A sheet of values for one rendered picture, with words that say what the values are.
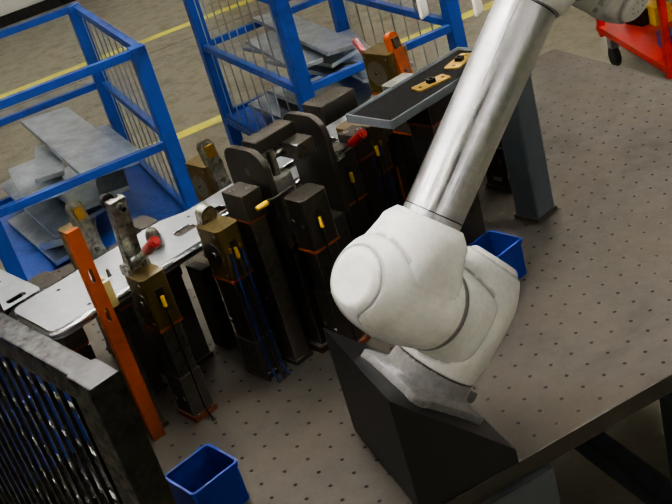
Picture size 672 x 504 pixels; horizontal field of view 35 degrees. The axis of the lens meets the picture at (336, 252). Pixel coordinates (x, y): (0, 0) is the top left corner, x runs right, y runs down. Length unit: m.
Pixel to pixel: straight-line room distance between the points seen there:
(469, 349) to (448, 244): 0.23
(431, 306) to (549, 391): 0.47
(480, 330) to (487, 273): 0.10
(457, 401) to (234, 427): 0.55
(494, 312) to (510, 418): 0.29
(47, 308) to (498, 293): 0.95
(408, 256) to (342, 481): 0.52
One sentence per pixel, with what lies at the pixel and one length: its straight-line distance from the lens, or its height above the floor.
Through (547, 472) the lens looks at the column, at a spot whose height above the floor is 0.66.
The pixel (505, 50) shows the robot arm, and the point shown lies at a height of 1.40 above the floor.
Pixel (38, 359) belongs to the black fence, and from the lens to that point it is 0.92.
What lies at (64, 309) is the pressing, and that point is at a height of 1.00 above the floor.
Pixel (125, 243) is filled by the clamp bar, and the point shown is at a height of 1.12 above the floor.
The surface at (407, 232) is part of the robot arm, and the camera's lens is 1.68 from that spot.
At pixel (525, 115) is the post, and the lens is 2.56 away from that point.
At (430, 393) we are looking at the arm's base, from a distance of 1.86.
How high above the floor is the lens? 1.97
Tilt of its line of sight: 27 degrees down
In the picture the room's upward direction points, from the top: 16 degrees counter-clockwise
